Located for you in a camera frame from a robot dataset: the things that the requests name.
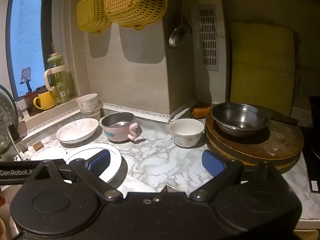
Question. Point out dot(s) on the white bowl with red rim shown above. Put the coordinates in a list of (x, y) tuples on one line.
[(87, 102)]

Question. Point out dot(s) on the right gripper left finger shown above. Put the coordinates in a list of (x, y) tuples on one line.
[(89, 171)]

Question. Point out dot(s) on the brown soap bar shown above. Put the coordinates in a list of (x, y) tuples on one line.
[(37, 146)]

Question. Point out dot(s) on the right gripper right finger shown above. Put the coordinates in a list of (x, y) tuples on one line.
[(225, 173)]

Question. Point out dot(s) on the hanging steel ladle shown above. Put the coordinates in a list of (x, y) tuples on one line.
[(181, 32)]

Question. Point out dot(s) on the white vent grille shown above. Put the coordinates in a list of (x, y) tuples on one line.
[(208, 37)]

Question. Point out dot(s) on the green glass jar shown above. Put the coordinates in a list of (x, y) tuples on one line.
[(59, 80)]

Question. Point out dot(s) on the chrome sink faucet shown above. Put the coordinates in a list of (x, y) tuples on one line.
[(12, 133)]

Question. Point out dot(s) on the yellow ceramic mug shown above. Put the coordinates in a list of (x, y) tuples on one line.
[(44, 101)]

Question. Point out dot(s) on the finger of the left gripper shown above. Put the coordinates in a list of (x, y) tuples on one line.
[(17, 172)]

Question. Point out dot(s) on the white floral deep plate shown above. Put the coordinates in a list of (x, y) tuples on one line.
[(77, 131)]

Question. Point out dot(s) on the pink steel-lined handled bowl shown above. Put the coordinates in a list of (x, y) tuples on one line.
[(119, 127)]

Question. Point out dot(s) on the yellow colander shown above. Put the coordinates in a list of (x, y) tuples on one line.
[(135, 13), (91, 17)]

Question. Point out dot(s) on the dark glass jar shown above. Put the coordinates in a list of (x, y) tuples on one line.
[(28, 99)]

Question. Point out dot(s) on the clear plastic lidded container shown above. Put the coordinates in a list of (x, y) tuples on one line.
[(95, 113)]

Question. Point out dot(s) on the round wooden chopping board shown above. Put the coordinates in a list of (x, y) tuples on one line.
[(279, 143)]

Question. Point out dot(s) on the yellow colander front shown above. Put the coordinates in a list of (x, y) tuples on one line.
[(135, 13)]

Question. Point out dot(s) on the steel colander with green rim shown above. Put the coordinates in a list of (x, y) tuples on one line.
[(9, 115)]

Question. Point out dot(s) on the yellow colander back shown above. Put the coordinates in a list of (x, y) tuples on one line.
[(91, 17)]

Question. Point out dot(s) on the large stainless steel bowl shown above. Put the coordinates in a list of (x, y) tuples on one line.
[(239, 119)]

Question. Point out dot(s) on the pale green cutting board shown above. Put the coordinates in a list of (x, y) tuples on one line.
[(263, 65)]

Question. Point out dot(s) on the person's left hand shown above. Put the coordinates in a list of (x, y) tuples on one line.
[(2, 225)]

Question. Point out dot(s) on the cleaver with wooden handle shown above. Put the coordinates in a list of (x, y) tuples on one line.
[(276, 116)]

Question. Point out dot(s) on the white floral ceramic bowl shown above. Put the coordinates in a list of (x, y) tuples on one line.
[(186, 132)]

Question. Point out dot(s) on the orange carrot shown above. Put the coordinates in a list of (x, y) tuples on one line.
[(200, 112)]

